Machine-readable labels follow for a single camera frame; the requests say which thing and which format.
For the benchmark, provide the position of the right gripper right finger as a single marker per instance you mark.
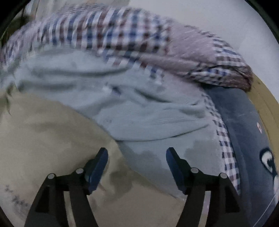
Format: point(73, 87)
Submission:
point(225, 208)

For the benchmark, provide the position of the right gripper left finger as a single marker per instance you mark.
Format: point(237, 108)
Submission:
point(49, 208)

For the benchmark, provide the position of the khaki beige garment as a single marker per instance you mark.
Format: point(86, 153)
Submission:
point(39, 137)

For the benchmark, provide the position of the plaid checkered bed sheet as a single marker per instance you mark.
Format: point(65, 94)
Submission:
point(224, 141)

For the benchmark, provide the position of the light blue sweatpants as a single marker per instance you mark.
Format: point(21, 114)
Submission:
point(145, 114)

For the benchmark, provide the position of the plaid folded quilt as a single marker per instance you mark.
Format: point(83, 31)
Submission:
point(136, 38)

